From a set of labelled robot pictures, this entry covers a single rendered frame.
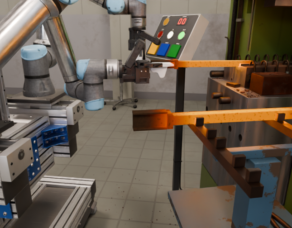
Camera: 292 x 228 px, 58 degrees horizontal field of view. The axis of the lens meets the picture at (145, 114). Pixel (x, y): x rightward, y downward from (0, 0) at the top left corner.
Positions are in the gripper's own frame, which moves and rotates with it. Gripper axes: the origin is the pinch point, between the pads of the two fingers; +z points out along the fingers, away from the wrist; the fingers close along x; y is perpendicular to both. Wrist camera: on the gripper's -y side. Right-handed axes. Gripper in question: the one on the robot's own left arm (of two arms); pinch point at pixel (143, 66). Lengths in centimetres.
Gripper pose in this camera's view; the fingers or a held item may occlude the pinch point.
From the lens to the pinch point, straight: 143.3
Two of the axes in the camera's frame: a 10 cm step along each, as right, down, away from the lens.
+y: -9.9, -0.4, 1.3
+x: -1.3, 3.2, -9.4
